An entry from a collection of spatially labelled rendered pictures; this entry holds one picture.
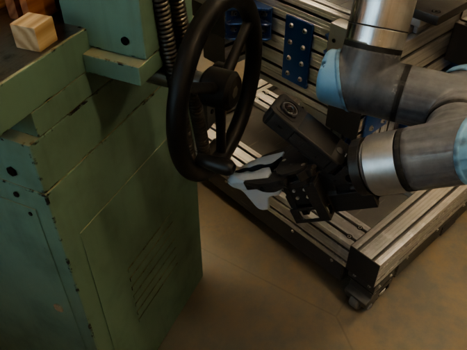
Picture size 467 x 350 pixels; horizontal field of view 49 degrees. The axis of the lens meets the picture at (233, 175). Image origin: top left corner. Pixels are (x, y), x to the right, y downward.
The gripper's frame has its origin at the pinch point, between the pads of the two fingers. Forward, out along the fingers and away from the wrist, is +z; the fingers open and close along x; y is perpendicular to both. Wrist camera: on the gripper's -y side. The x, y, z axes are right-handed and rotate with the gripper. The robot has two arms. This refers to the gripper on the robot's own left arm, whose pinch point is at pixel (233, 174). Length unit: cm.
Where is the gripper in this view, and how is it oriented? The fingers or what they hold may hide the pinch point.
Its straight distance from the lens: 73.6
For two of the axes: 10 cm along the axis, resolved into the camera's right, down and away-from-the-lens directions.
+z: -7.9, 1.4, 6.0
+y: 4.5, 8.0, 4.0
